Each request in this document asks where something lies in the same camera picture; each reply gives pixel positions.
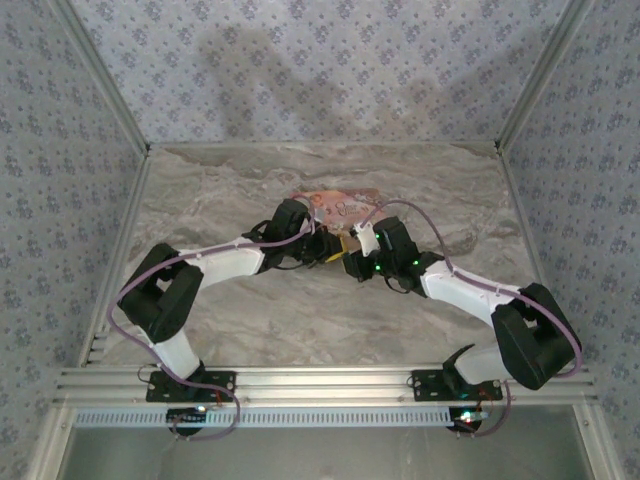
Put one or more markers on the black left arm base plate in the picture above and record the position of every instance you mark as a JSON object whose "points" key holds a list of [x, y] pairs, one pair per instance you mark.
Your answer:
{"points": [[222, 387]]}

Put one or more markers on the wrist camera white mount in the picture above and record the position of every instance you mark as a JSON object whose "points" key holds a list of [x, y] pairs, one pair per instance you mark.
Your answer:
{"points": [[317, 215], [365, 239]]}

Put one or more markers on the aluminium corner post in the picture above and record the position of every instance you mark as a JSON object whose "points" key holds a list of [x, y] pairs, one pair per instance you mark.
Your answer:
{"points": [[102, 75], [545, 75]]}

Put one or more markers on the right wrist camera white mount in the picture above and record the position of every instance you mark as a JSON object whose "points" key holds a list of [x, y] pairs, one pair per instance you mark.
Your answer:
{"points": [[365, 239]]}

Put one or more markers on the aluminium frame leg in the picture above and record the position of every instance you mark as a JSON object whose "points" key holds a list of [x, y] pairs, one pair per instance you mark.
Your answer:
{"points": [[50, 445], [597, 445]]}

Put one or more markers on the aluminium mounting rail beam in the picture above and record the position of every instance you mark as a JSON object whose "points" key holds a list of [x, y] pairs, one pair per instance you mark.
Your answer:
{"points": [[325, 385]]}

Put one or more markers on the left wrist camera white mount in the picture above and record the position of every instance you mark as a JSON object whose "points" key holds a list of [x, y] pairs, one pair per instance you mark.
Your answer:
{"points": [[317, 215]]}

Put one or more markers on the pink storybook box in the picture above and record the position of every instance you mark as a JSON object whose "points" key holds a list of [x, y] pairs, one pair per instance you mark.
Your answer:
{"points": [[345, 200]]}

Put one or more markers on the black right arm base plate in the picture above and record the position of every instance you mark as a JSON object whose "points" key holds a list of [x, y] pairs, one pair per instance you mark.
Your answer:
{"points": [[427, 385]]}

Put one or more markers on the aluminium table side rail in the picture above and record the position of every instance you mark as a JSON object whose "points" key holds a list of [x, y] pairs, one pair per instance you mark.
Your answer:
{"points": [[530, 240], [125, 235]]}

